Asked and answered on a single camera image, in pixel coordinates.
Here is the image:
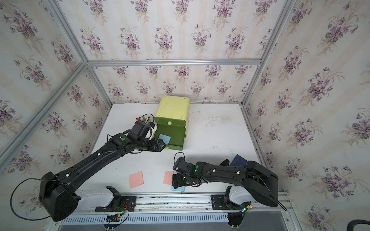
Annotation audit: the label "pens in cup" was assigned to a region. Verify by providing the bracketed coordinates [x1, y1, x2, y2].
[136, 114, 154, 123]

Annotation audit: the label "aluminium front rail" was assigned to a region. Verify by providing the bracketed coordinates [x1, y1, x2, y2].
[69, 189, 293, 216]

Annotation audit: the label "green top drawer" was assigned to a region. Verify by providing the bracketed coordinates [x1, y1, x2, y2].
[154, 116, 187, 127]

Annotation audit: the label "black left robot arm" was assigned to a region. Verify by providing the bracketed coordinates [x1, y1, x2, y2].
[39, 121, 166, 221]

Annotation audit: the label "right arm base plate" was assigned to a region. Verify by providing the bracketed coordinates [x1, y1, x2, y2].
[211, 194, 252, 211]

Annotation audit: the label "small circuit board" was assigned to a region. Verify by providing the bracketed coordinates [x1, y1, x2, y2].
[106, 214, 121, 223]

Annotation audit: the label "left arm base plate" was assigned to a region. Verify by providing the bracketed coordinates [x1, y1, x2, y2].
[95, 196, 137, 212]

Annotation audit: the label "dark blue notebook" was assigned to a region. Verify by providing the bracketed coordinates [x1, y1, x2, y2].
[230, 155, 248, 167]

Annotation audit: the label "green drawer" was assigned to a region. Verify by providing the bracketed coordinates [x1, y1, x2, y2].
[154, 116, 187, 127]
[154, 124, 187, 151]

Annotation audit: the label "blue sticky pad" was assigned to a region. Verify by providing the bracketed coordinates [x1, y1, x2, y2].
[171, 186, 185, 192]
[159, 134, 171, 145]

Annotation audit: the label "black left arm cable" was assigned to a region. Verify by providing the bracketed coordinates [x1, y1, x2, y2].
[10, 177, 53, 221]

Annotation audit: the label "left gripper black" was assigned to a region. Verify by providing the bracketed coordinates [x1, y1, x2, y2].
[135, 138, 168, 152]

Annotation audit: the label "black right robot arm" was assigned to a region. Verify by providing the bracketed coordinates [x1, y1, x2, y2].
[172, 157, 278, 208]

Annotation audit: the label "pink sticky pad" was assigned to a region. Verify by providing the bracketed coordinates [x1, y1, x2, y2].
[163, 171, 174, 185]
[129, 171, 144, 189]

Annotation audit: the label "yellow green drawer cabinet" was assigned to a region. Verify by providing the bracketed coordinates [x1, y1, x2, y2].
[155, 95, 190, 123]

